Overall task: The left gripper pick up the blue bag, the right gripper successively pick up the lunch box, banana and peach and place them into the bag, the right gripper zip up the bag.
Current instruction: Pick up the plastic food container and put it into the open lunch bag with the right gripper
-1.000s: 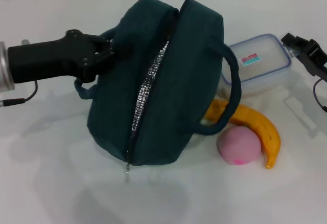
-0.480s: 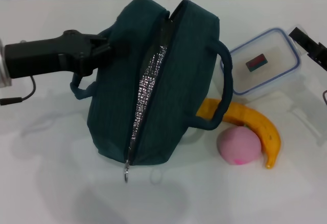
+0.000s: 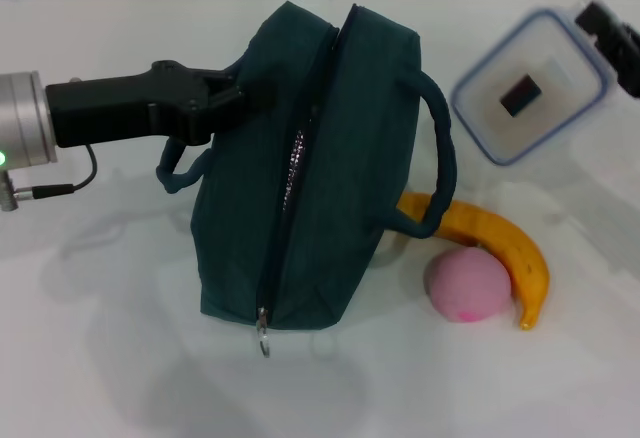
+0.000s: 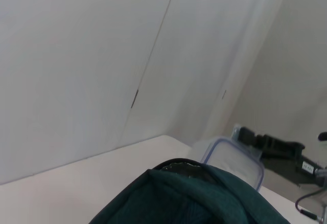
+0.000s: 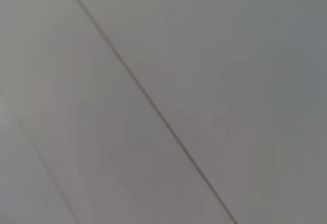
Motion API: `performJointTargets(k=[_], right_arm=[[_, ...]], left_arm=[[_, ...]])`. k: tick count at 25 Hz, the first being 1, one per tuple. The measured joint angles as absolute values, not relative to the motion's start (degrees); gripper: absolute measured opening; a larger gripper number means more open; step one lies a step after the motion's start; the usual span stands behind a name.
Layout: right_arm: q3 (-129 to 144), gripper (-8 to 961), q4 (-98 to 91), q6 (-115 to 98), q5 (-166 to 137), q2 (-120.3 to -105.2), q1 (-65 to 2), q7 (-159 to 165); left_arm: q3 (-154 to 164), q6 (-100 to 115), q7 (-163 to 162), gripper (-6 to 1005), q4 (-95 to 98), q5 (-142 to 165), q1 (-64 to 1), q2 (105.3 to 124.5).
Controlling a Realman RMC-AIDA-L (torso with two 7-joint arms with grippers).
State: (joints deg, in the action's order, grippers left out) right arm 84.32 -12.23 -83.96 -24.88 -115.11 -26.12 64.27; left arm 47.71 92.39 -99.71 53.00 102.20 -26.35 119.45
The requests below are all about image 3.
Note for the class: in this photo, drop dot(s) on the yellow banana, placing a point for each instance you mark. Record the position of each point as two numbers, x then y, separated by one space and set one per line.
525 263

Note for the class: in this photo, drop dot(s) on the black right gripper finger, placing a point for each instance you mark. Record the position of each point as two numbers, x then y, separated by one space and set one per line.
521 95
612 33

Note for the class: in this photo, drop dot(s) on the dark teal insulated bag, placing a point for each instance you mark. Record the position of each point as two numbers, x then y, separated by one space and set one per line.
350 158

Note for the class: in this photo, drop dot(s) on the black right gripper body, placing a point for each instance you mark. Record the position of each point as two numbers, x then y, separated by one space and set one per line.
630 73

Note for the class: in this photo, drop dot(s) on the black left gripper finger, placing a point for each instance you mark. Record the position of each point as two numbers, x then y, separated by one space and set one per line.
235 108
222 80

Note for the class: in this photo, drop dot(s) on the pink peach toy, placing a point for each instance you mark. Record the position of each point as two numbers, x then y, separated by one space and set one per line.
465 283

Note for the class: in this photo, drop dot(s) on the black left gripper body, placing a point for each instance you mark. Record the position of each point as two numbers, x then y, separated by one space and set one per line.
120 108

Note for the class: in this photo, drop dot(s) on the clear container with blue lid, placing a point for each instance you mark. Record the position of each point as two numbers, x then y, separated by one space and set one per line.
480 103

